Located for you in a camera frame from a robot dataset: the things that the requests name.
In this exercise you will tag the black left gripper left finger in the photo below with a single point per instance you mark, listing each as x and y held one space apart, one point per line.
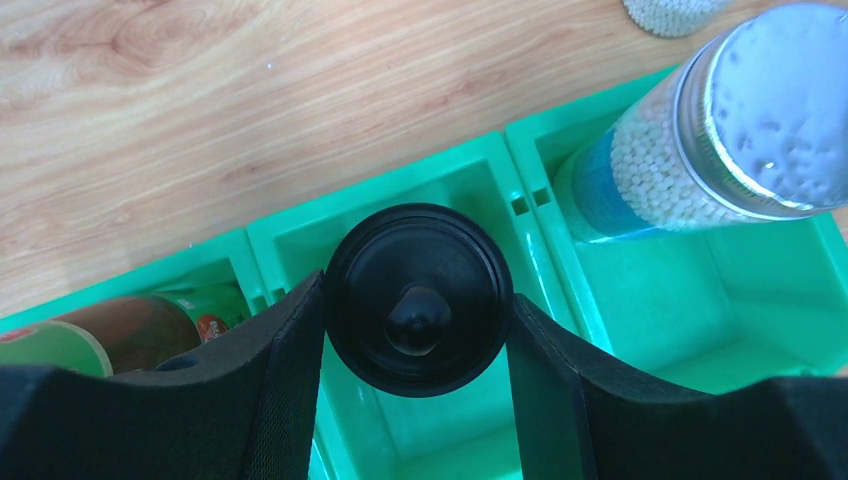
240 407

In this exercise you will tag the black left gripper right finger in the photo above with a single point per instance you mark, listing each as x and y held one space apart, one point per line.
581 413

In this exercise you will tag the tall yellow-capped sauce bottle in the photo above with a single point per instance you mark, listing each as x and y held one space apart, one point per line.
128 333

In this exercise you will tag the black-spout seasoning jar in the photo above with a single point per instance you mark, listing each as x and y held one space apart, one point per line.
673 18
420 300

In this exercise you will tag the green three-compartment plastic bin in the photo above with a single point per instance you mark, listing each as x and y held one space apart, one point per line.
713 311

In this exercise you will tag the silver-lid jar in bin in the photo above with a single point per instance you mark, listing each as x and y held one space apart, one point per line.
751 129

